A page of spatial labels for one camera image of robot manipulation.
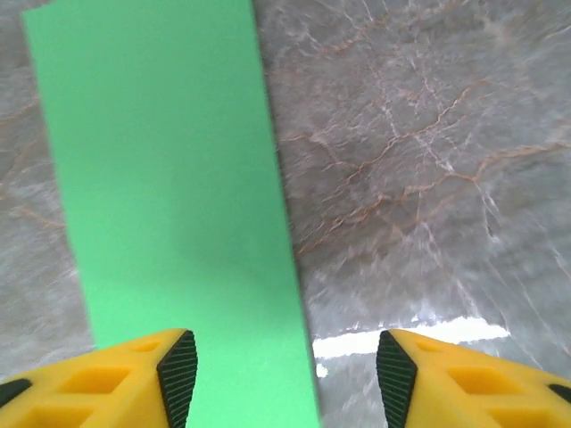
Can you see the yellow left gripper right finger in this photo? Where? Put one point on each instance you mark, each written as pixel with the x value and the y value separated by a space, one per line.
pixel 482 392

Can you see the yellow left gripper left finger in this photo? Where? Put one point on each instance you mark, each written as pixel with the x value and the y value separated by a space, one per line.
pixel 89 392

